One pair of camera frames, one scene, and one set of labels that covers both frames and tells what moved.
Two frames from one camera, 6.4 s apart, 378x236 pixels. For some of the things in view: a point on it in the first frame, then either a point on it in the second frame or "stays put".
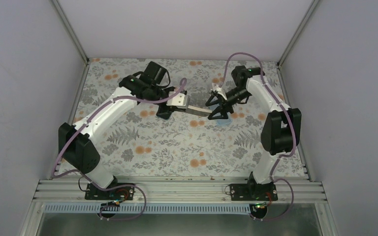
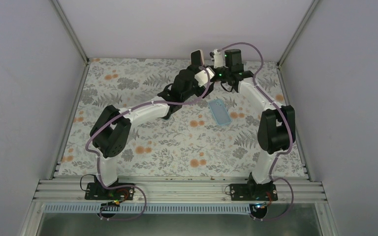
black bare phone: (200, 113) → (196, 58)
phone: (221, 122) stays put
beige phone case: (199, 109) → (202, 55)
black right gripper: (222, 109) → (212, 79)
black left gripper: (175, 109) → (205, 92)
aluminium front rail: (186, 190) stays put
